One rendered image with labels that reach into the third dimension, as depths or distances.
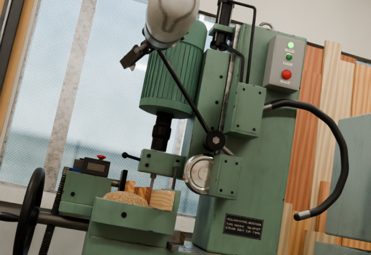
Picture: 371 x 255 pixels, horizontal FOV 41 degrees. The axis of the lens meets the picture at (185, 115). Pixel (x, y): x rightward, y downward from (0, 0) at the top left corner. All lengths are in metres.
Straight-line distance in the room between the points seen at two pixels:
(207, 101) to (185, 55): 0.16
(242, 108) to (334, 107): 1.95
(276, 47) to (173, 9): 0.63
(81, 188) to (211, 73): 0.53
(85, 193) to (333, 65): 2.29
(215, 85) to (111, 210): 0.54
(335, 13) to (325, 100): 0.68
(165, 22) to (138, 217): 0.52
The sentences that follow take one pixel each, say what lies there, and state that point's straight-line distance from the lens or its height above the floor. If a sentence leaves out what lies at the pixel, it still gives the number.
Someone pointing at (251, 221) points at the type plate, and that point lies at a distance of 1.52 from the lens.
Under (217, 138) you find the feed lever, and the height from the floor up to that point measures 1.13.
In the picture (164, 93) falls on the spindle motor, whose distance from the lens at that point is 1.52.
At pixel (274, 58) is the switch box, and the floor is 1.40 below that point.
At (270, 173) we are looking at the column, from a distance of 1.54.
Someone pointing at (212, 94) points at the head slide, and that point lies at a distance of 1.56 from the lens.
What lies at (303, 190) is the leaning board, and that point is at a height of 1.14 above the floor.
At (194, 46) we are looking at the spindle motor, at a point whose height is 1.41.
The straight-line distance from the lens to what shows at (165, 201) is 1.22.
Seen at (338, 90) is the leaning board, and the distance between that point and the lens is 3.43.
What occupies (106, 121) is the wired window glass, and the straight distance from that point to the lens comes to 3.00.
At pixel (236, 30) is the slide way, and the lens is 1.63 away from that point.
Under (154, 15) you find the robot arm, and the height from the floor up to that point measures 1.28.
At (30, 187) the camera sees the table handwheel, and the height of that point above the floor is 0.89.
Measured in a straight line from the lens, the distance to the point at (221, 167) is 1.40.
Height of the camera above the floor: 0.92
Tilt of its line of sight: 10 degrees up
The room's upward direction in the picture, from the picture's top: 10 degrees clockwise
